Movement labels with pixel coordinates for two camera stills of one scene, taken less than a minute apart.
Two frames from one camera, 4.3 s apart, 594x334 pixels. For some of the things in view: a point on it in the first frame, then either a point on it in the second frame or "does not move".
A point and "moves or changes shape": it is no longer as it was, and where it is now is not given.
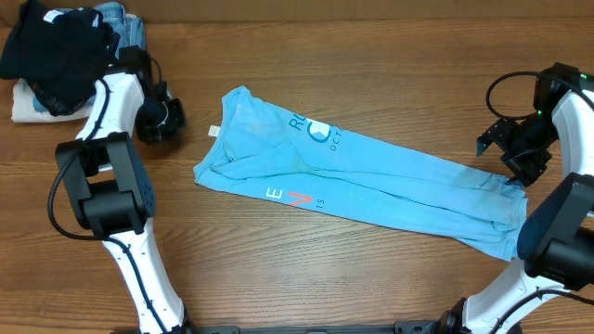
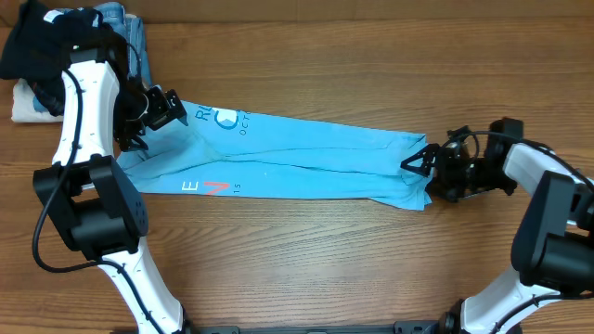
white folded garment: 24,109 does not move
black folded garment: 61,54 does not move
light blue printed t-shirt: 330,164 moves or changes shape
